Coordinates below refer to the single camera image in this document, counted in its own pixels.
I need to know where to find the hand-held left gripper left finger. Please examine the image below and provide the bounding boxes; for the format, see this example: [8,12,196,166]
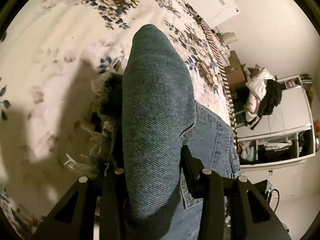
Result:
[32,169,129,240]

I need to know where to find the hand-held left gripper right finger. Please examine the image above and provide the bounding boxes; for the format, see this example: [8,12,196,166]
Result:
[180,145,292,240]

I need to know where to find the blue denim pants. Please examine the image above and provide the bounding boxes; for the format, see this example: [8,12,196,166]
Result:
[64,24,242,240]

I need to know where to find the folded pastel clothes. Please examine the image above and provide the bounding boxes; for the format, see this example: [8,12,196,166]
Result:
[239,141,256,160]

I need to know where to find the brown checkered blanket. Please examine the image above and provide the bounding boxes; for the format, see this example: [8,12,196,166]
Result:
[197,15,238,152]

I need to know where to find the black garment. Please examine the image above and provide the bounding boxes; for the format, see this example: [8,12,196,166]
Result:
[257,79,286,121]

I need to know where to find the white and pink clothes pile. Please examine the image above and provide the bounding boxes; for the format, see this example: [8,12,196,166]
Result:
[244,66,276,127]

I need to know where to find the brown cardboard box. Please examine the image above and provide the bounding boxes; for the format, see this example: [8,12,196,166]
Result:
[223,51,247,88]

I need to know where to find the white wardrobe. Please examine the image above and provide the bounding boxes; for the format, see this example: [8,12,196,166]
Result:
[236,74,317,198]

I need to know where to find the beige table lamp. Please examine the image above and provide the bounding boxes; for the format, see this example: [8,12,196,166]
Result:
[223,32,238,46]

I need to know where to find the floral quilt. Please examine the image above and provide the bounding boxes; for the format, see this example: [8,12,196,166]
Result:
[0,0,236,230]

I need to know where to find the black box with cable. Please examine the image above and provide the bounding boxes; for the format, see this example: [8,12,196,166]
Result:
[255,179,280,213]

